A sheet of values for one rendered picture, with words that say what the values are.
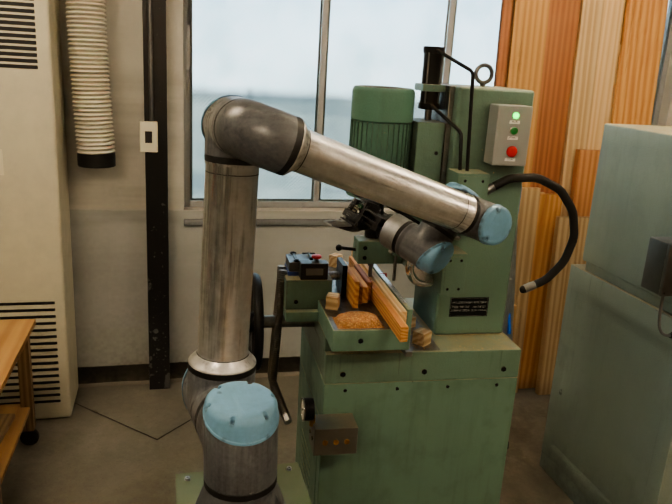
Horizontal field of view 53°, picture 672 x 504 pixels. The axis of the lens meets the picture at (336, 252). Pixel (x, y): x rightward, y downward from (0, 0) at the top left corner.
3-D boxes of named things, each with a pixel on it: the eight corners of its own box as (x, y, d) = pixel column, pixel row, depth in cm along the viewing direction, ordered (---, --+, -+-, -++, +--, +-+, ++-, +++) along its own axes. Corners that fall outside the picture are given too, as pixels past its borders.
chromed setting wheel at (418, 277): (402, 285, 194) (405, 244, 191) (443, 285, 196) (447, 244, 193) (405, 289, 191) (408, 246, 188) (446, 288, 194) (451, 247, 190)
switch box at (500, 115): (482, 162, 188) (489, 103, 184) (516, 163, 190) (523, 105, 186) (491, 165, 182) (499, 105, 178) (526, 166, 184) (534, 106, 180)
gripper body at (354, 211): (351, 190, 171) (386, 211, 165) (368, 197, 178) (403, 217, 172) (337, 217, 172) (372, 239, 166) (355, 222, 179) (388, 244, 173)
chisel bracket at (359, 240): (351, 262, 205) (353, 234, 202) (396, 262, 207) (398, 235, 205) (357, 269, 198) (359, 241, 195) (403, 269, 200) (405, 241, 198)
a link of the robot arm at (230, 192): (192, 452, 145) (207, 94, 126) (177, 413, 160) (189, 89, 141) (261, 443, 151) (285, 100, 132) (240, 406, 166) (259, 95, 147)
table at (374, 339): (271, 278, 230) (272, 261, 229) (358, 278, 236) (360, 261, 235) (295, 353, 173) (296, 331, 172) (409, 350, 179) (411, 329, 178)
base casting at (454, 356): (301, 323, 228) (302, 297, 225) (462, 320, 239) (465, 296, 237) (324, 385, 185) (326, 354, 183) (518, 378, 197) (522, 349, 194)
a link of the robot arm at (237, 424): (212, 503, 130) (212, 421, 125) (194, 455, 145) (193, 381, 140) (287, 487, 136) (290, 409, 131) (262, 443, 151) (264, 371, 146)
